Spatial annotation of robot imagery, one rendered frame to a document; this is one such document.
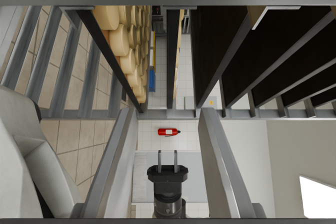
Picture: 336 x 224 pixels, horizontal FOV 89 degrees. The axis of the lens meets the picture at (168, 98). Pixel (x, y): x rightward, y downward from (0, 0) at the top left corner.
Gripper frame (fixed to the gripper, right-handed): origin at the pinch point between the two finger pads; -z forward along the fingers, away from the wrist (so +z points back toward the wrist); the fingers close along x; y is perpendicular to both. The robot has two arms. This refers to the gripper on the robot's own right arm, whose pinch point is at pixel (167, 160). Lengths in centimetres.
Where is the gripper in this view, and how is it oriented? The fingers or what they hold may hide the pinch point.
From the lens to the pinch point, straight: 55.4
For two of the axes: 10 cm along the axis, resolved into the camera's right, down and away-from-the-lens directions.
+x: 10.0, 0.0, 0.0
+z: 0.0, 9.8, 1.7
